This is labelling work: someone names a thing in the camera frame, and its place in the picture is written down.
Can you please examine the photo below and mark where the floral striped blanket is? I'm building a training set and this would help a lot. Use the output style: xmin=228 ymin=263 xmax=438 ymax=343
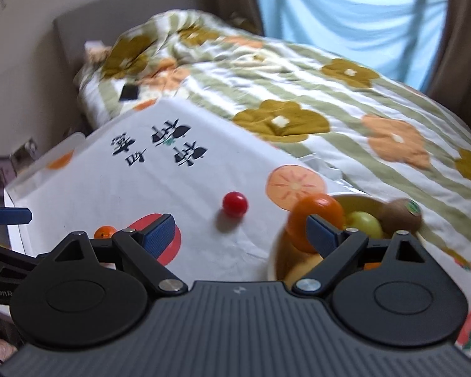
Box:
xmin=73 ymin=8 xmax=471 ymax=283

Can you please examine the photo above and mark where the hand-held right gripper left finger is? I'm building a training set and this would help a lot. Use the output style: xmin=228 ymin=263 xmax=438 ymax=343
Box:
xmin=35 ymin=213 xmax=189 ymax=294

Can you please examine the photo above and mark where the blue window cloth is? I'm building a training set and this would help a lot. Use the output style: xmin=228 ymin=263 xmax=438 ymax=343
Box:
xmin=251 ymin=0 xmax=450 ymax=95

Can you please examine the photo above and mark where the cream ceramic bowl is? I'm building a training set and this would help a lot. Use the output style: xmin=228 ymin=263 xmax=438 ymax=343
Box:
xmin=267 ymin=194 xmax=428 ymax=283

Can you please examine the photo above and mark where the red cherry tomato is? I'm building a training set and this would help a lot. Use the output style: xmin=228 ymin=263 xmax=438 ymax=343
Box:
xmin=222 ymin=192 xmax=249 ymax=217

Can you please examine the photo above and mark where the green apple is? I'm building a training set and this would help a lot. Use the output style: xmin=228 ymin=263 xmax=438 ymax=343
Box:
xmin=344 ymin=211 xmax=384 ymax=240

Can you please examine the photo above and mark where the white persimmon print cloth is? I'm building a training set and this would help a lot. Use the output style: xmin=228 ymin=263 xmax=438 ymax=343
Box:
xmin=4 ymin=98 xmax=471 ymax=358

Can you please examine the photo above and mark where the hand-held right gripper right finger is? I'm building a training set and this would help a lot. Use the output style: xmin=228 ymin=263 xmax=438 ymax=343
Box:
xmin=292 ymin=214 xmax=430 ymax=294

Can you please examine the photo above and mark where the yellow apple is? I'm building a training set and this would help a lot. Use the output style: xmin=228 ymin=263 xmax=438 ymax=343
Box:
xmin=286 ymin=253 xmax=323 ymax=280

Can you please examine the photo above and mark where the brown kiwi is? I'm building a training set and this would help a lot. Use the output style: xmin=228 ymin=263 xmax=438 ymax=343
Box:
xmin=378 ymin=199 xmax=422 ymax=233

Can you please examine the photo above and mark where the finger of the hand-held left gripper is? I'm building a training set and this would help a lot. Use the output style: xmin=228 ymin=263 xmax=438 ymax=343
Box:
xmin=0 ymin=203 xmax=33 ymax=225

